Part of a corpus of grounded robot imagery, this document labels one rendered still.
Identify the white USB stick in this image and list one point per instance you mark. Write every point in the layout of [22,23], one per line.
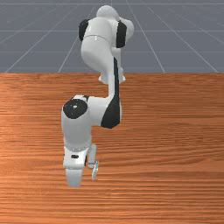
[95,170]

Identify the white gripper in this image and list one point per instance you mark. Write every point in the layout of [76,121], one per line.
[75,163]

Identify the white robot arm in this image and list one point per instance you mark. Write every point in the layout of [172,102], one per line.
[99,52]

